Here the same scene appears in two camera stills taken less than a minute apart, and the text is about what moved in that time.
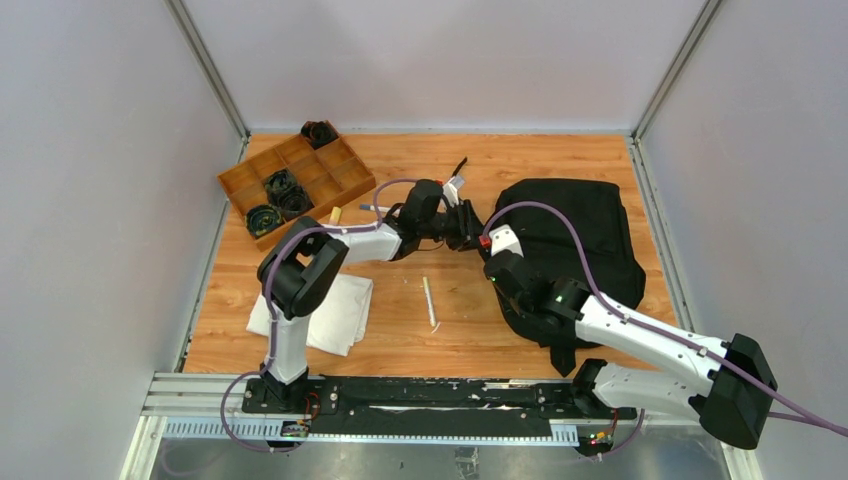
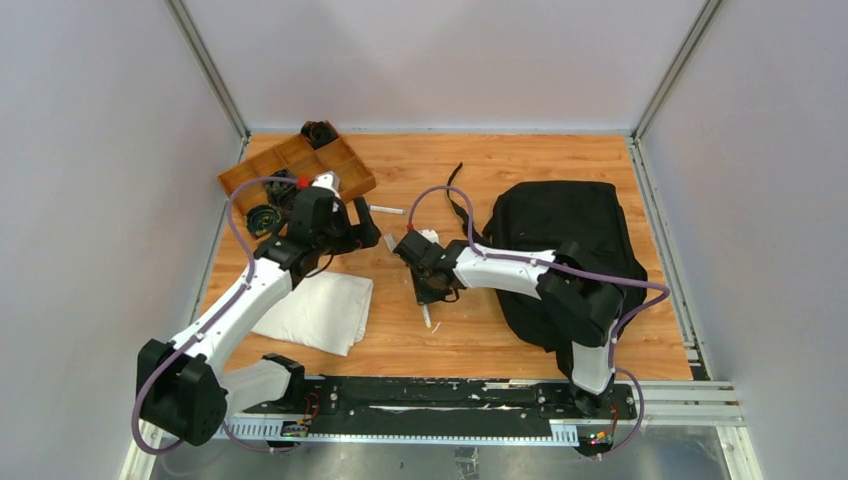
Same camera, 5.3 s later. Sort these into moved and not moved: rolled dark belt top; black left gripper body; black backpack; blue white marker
Moved: black left gripper body
Not moved: black backpack; rolled dark belt top; blue white marker
